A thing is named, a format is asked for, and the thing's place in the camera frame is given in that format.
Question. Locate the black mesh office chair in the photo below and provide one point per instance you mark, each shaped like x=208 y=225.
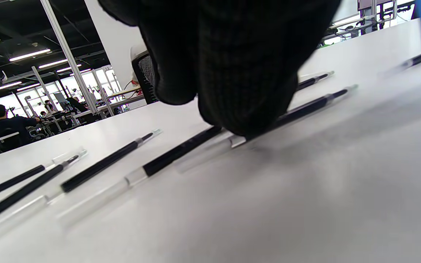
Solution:
x=145 y=76

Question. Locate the aluminium frame post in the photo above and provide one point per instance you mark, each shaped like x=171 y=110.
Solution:
x=69 y=58
x=44 y=87

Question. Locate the background workstation desk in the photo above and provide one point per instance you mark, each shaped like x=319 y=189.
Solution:
x=364 y=22

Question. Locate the single black pen refill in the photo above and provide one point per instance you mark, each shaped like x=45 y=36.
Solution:
x=305 y=108

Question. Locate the person's left hand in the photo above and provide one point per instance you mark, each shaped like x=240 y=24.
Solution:
x=232 y=54

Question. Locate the white background desk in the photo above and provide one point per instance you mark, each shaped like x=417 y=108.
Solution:
x=122 y=100

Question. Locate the group of black pen refills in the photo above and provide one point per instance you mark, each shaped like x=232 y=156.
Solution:
x=101 y=166

